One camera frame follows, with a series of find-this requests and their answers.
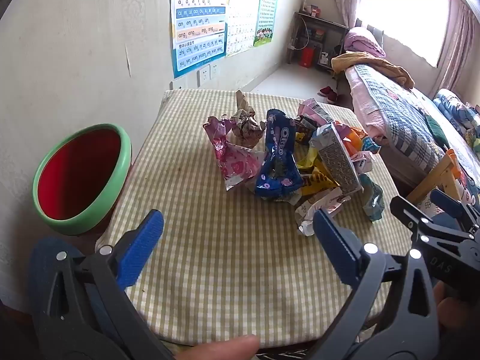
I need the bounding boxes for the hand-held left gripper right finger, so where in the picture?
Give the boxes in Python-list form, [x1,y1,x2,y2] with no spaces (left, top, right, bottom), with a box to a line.
[307,209,445,360]

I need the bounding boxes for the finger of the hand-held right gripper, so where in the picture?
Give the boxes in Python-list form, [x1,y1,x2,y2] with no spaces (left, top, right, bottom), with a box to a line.
[389,195,474,241]
[430,189,480,231]

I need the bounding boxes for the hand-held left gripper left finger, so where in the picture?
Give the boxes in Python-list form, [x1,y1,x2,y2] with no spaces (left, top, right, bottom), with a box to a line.
[30,209,177,360]

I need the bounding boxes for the teal plastic wrapper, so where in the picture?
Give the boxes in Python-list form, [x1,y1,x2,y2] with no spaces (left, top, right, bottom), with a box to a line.
[358,172,385,221]

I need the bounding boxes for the white pink carton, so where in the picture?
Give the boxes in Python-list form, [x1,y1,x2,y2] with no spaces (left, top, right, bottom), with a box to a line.
[294,187,351,237]

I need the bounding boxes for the white wrapper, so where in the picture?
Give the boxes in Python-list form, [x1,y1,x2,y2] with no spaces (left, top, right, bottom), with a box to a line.
[350,150,376,175]

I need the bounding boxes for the yellow black wrapper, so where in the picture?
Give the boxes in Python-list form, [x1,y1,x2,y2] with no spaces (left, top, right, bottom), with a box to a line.
[296,146,340,196]

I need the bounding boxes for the grey drink carton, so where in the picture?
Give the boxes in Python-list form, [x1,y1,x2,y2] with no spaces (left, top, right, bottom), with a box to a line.
[311,122,362,196]

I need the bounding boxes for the orange blue snack bag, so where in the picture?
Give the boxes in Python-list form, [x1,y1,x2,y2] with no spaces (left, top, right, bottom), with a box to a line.
[335,122,381,156]

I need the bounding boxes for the green rimmed red trash bin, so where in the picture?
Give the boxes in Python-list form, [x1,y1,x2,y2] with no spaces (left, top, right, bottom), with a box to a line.
[32,124,133,236]

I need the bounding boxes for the blue cookie wrapper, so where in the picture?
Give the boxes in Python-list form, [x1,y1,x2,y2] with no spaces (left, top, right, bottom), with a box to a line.
[255,109,304,197]

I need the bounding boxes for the dark small wrapper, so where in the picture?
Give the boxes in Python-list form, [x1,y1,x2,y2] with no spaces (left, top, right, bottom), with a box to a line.
[294,118,317,145]

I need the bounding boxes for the pink heart print wrapper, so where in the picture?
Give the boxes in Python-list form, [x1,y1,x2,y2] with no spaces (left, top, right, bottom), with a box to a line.
[203,114,265,192]

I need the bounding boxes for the pale pink plastic wrapper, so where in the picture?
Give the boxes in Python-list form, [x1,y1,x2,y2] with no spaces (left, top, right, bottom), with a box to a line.
[298,98,334,126]

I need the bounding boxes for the foil wrapper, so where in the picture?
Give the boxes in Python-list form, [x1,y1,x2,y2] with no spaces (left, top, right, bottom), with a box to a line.
[229,90,268,149]

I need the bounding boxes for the person's right hand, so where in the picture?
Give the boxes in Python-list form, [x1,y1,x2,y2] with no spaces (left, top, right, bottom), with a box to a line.
[436,282,480,331]

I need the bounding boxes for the person's left hand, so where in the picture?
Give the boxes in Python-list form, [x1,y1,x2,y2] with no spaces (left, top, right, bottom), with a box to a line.
[175,335,261,360]

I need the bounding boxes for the wooden chair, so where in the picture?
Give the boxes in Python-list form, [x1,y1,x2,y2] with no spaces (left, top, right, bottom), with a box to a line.
[405,149,480,211]

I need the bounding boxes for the green cloth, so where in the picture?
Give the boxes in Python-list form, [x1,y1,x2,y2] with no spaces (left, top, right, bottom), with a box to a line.
[425,114,449,147]

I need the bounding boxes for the checked green white tablecloth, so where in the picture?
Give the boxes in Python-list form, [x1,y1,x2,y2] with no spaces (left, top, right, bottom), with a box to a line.
[95,89,413,349]

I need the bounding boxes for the bed with checkered quilt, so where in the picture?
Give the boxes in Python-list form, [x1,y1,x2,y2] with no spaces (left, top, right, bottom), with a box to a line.
[345,64,480,211]

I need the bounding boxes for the blue folded clothing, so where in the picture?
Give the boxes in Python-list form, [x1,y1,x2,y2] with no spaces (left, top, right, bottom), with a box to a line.
[433,89,480,128]

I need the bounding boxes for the pink bed sheet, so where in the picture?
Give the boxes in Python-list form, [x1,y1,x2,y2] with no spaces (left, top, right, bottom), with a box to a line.
[345,67,380,139]

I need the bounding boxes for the yellow blanket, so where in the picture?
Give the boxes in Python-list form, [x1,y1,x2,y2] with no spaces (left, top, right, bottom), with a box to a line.
[331,52,415,89]

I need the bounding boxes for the pink folded blanket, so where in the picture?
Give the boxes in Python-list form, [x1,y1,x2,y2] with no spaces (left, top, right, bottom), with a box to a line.
[344,27,386,59]

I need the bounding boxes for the bright window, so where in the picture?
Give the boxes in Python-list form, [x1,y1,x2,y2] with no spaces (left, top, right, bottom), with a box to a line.
[356,0,451,68]

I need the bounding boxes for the metal storage shelf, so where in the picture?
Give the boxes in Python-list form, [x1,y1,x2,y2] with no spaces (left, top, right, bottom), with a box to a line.
[287,11,349,72]

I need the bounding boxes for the blue letter wall poster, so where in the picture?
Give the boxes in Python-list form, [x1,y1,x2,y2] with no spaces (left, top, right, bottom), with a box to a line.
[170,0,229,79]

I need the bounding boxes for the white chart wall poster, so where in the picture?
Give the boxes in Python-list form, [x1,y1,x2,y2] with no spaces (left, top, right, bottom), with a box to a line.
[225,0,259,58]

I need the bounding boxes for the green chart wall poster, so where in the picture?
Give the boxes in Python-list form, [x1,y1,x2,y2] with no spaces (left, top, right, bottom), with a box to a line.
[253,0,280,47]

